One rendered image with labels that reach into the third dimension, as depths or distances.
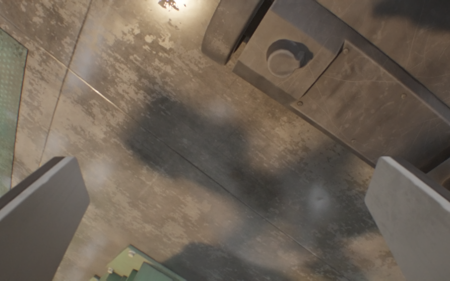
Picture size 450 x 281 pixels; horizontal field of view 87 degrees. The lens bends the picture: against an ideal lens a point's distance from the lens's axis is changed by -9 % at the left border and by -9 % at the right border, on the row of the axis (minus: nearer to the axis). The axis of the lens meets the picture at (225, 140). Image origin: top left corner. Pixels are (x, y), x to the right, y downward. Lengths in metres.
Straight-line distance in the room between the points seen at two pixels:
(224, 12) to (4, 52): 0.79
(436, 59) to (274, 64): 0.24
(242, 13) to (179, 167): 0.56
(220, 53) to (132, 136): 0.50
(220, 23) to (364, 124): 0.26
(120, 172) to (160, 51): 0.48
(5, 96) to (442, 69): 1.20
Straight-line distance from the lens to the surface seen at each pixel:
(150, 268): 1.39
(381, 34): 0.42
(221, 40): 0.40
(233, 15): 0.38
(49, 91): 0.96
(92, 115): 0.89
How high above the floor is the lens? 0.57
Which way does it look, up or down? 53 degrees down
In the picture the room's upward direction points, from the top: 156 degrees counter-clockwise
